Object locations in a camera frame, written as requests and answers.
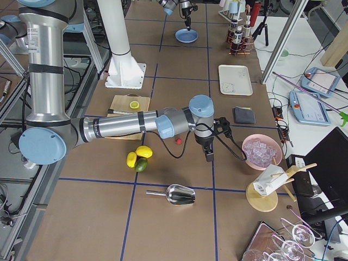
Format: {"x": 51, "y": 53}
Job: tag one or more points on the green lime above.
{"x": 141, "y": 164}

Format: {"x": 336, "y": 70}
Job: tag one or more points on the blue teach pendant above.
{"x": 308, "y": 110}
{"x": 320, "y": 81}

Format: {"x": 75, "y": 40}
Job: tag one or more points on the white paper carton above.
{"x": 270, "y": 180}

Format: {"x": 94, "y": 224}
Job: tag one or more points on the small yellow lemon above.
{"x": 131, "y": 159}

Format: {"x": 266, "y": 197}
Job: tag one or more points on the dark sauce bottle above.
{"x": 237, "y": 37}

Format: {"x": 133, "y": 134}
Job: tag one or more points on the near blue teach pendant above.
{"x": 308, "y": 110}

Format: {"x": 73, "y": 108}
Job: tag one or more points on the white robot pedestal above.
{"x": 123, "y": 72}

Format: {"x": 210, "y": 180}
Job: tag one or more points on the far blue teach pendant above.
{"x": 320, "y": 81}

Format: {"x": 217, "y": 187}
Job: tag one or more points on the cream plastic tray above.
{"x": 235, "y": 80}

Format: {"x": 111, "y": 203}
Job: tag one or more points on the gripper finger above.
{"x": 209, "y": 155}
{"x": 205, "y": 148}
{"x": 188, "y": 23}

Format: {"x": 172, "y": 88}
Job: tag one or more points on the large yellow lemon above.
{"x": 144, "y": 151}

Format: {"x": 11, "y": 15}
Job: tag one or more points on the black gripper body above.
{"x": 186, "y": 12}
{"x": 204, "y": 141}

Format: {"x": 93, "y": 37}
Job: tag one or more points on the lime half slice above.
{"x": 134, "y": 105}

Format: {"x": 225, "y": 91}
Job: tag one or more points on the pink bowl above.
{"x": 268, "y": 141}

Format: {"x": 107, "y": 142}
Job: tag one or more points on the black camera tripod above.
{"x": 263, "y": 26}

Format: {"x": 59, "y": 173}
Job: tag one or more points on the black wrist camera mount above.
{"x": 222, "y": 126}

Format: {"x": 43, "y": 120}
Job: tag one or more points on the folded grey cloth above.
{"x": 243, "y": 115}

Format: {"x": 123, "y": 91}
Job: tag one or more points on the black monitor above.
{"x": 330, "y": 155}

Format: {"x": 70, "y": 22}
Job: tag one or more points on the aluminium frame post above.
{"x": 283, "y": 38}

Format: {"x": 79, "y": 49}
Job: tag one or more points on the blue ceramic plate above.
{"x": 186, "y": 36}

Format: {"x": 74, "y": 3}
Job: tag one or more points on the clear wine glass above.
{"x": 300, "y": 233}
{"x": 290, "y": 249}

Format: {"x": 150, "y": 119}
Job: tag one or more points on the clear ice cubes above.
{"x": 259, "y": 153}

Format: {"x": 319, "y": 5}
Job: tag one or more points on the copper wire bottle rack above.
{"x": 247, "y": 42}

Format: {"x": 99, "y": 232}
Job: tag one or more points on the metal ice scoop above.
{"x": 176, "y": 194}

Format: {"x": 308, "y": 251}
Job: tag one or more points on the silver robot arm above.
{"x": 170, "y": 5}
{"x": 50, "y": 132}

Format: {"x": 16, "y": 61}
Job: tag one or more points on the red thermos bottle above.
{"x": 255, "y": 12}

